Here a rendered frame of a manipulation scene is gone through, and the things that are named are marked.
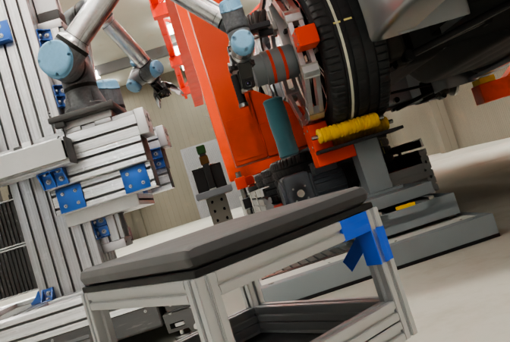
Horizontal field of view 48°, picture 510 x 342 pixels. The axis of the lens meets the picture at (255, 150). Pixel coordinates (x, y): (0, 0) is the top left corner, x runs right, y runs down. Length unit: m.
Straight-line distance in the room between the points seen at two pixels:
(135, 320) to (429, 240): 0.98
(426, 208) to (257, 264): 1.43
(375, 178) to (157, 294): 1.63
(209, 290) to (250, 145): 2.02
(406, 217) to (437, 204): 0.12
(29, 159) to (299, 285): 0.95
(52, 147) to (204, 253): 1.27
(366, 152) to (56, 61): 1.21
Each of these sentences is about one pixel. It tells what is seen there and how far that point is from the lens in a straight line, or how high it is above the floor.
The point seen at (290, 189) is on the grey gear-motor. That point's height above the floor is 0.35.
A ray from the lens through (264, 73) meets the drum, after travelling 2.32.
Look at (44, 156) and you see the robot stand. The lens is 1.95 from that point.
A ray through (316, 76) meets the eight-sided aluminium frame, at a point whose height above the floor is 0.72.
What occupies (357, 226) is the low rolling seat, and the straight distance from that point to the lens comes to 0.89.
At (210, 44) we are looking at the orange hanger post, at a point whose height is 1.12.
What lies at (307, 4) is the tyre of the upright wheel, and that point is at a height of 0.97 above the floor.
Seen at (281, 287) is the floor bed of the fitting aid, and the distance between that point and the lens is 1.90.
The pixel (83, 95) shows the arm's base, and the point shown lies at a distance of 2.07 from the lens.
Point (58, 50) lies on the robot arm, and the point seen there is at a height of 1.00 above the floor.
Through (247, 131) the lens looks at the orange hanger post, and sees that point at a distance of 2.72.
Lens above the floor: 0.38
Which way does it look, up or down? 4 degrees up
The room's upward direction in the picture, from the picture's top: 17 degrees counter-clockwise
